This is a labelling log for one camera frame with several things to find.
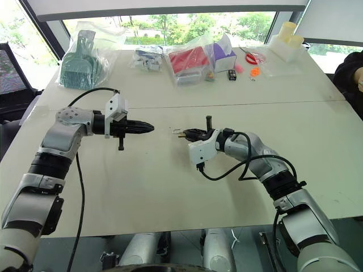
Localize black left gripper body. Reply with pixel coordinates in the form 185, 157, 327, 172
109, 118, 132, 151

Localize red handled scissors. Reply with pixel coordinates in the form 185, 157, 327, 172
240, 46, 268, 65

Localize silver rounded robot leg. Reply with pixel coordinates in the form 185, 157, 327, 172
118, 232, 171, 267
200, 228, 237, 272

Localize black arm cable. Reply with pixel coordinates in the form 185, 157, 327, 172
64, 87, 120, 272
197, 131, 298, 272

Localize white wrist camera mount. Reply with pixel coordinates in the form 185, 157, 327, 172
104, 95, 130, 139
188, 129, 221, 165

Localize black mesh office chair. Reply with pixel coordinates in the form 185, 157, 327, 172
0, 41, 44, 123

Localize brass padlock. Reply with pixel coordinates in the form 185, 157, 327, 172
171, 128, 188, 140

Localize bag of white blue parts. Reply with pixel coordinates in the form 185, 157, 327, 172
130, 46, 166, 74

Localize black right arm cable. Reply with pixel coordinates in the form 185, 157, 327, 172
197, 131, 298, 272

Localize person in black clothing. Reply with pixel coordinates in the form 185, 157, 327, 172
332, 50, 363, 120

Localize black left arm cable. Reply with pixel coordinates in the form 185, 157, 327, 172
64, 87, 120, 272

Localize black metal bar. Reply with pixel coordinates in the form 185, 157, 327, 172
259, 231, 281, 272

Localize white cylinder holder block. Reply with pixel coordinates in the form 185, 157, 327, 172
267, 22, 305, 63

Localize red item in plastic bag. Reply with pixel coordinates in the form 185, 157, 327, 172
166, 45, 214, 87

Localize green dustpan in plastic bag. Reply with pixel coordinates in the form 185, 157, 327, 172
57, 22, 115, 90

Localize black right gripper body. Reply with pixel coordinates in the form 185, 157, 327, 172
195, 114, 218, 143

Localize purple and white box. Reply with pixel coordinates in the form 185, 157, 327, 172
212, 35, 238, 73

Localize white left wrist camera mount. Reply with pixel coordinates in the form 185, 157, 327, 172
104, 95, 130, 139

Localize clear plastic bag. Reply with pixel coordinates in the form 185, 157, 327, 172
237, 44, 285, 79

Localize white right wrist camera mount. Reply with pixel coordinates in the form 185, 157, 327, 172
188, 129, 221, 165

